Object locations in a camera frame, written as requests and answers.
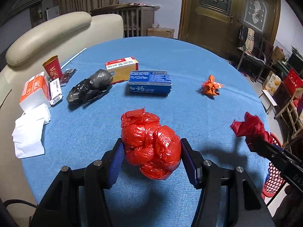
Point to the red paper cup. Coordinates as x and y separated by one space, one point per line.
53 68

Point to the orange white tissue packet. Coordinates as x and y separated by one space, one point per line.
34 92

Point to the red gift bag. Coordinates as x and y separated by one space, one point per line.
292 81

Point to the whiteboard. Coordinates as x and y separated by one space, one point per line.
52 13

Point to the black armchair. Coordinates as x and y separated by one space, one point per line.
251 56

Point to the red plastic basket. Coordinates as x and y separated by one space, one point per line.
272 182

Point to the white tissue paper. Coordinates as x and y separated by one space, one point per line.
28 134

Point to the yellow and red carton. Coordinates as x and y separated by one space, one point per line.
123 72

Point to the beige sofa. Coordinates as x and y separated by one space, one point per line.
59 33

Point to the dark wooden chair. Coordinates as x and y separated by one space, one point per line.
267 48

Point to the wooden double door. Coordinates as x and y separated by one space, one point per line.
203 28

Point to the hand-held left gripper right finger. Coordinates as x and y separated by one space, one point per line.
189 163

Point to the blue and white carton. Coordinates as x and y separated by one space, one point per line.
149 85

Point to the red plastic bag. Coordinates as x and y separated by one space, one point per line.
151 144

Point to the white barcode packet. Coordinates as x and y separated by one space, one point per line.
55 92

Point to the black monitor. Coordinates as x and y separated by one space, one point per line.
296 61

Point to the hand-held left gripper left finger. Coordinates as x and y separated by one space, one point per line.
116 165

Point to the striped scarf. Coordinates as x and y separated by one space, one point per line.
249 40

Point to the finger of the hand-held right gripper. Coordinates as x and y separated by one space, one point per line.
267 151
290 153

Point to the white stool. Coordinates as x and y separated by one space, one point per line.
269 98

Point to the wooden cabinet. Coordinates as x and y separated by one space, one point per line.
132 16

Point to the orange bag bundle red ribbon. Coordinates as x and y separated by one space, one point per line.
209 88

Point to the brown cardboard box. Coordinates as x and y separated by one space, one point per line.
161 32
278 53

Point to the black plastic bag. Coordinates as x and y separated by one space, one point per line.
99 78

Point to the yellow printed carton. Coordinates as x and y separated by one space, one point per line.
272 82

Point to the white stick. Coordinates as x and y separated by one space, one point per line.
73 58

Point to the dark red packet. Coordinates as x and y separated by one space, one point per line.
67 75

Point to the red wrapper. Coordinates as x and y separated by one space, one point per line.
251 126

